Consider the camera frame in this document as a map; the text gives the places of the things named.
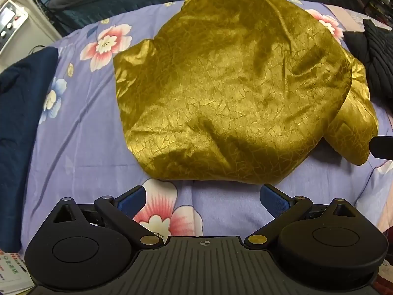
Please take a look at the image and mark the black quilted garment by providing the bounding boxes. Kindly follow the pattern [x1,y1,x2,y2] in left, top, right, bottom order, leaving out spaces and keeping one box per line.
[342,18,393,111]

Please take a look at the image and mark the red knit clothing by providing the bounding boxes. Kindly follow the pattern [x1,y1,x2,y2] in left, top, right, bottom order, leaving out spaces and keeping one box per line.
[376,269,393,295]

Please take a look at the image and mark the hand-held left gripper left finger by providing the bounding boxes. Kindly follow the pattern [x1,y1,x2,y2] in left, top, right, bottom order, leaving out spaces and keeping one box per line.
[46,185,165,249]

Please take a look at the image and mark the gold satin jacket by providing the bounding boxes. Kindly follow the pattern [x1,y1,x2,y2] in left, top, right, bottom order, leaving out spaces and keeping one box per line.
[113,0,379,185]

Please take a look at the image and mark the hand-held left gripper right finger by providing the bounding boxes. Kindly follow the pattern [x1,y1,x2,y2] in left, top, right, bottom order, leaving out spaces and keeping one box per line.
[244,183,360,249]

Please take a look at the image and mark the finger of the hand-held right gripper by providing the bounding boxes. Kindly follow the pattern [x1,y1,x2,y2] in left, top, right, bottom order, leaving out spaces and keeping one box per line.
[369,134,393,160]

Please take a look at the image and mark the floral purple bed sheet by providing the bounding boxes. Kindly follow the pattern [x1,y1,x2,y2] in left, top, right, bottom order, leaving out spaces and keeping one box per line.
[0,0,393,283]

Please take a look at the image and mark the white appliance with control panel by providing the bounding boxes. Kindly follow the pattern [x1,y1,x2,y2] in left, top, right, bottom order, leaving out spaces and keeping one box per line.
[0,0,62,74]

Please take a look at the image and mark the printed paper sheet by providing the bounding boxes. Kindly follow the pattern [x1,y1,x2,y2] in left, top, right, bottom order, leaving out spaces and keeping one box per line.
[0,249,35,295]

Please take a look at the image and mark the navy blue cloth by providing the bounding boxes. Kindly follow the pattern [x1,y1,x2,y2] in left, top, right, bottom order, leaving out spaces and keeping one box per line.
[0,46,59,253]

